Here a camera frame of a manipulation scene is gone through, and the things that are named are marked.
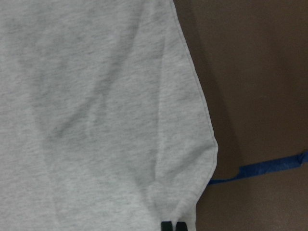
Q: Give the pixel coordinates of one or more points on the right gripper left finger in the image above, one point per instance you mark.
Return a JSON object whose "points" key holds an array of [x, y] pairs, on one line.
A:
{"points": [[166, 226]]}

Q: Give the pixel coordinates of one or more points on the blue floor tape strip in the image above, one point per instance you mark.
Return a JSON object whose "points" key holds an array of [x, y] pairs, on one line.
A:
{"points": [[266, 167]]}

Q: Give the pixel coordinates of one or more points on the white cartoon print t-shirt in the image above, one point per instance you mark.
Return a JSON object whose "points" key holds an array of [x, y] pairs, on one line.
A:
{"points": [[103, 122]]}

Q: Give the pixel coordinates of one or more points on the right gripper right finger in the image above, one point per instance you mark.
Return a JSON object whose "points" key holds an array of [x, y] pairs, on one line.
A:
{"points": [[181, 226]]}

